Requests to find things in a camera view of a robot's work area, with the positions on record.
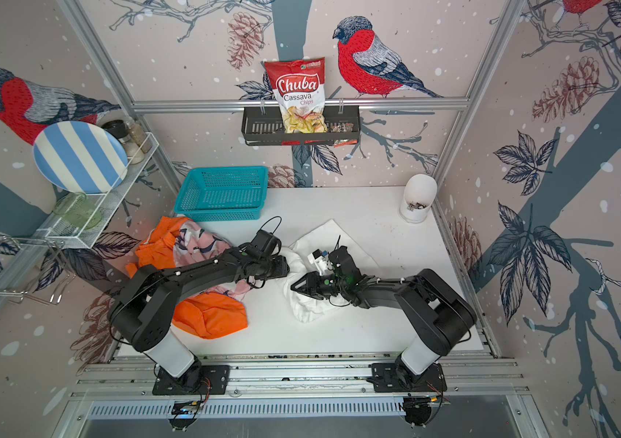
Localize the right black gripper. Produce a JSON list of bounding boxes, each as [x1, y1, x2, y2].
[[289, 273, 348, 300]]

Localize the white shorts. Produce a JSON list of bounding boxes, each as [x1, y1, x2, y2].
[[281, 219, 380, 323]]

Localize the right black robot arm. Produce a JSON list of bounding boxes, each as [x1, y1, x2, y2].
[[290, 246, 476, 386]]

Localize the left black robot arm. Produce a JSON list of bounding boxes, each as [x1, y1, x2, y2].
[[108, 229, 290, 379]]

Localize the pink patterned garment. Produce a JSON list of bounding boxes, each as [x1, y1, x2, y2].
[[171, 217, 251, 301]]

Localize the orange garment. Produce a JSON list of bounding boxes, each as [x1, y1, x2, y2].
[[126, 216, 248, 339]]

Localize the teal plastic basket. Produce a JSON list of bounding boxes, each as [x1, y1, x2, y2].
[[173, 166, 268, 223]]

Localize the white ceramic holder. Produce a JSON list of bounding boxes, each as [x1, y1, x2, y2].
[[399, 174, 438, 224]]

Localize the dark lid spice jar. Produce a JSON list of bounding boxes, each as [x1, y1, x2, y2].
[[101, 120, 139, 160]]

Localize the clear spice jar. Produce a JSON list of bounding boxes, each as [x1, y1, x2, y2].
[[123, 117, 151, 165]]

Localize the red Chuba chips bag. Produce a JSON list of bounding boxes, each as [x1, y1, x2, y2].
[[264, 58, 328, 134]]

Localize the green glass cup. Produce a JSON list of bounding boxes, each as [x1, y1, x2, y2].
[[53, 193, 103, 230]]

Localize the blue striped plate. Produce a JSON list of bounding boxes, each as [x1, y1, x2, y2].
[[33, 122, 129, 195]]

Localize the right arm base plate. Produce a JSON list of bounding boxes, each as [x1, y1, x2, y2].
[[367, 362, 447, 393]]

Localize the aluminium mounting rail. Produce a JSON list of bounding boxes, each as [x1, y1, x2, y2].
[[67, 353, 530, 400]]

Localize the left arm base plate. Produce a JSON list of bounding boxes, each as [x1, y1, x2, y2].
[[152, 364, 230, 396]]

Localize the black wall shelf basket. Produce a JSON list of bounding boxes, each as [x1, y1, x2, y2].
[[241, 106, 361, 147]]

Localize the white wire wall rack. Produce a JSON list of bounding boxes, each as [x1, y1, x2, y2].
[[0, 132, 159, 306]]

